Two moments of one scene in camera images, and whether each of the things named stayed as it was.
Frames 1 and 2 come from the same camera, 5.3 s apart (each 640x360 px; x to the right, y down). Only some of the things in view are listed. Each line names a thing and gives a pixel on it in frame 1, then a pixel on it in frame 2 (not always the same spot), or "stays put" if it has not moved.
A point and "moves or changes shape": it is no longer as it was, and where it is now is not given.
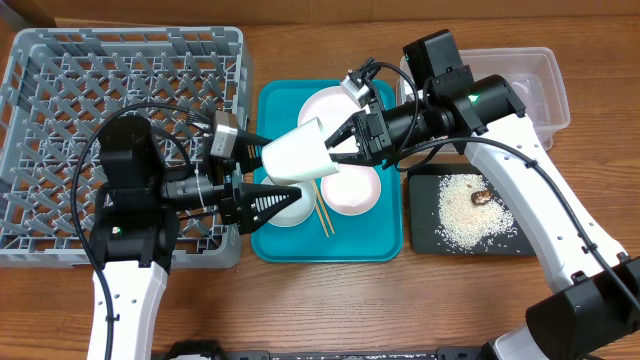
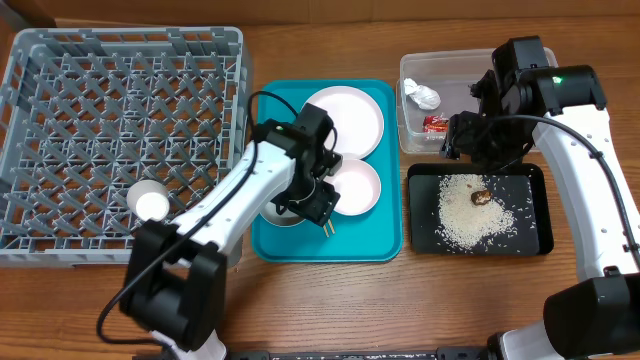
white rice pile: x=465 y=226 stays put
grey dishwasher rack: x=58 y=84 stays put
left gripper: x=244 y=212 -> x=321 y=209
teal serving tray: x=326 y=235 stays put
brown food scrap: x=480 y=197 stays put
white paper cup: x=299 y=155 moves or changes shape
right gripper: x=370 y=133 -> x=458 y=138
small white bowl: x=353 y=190 stays put
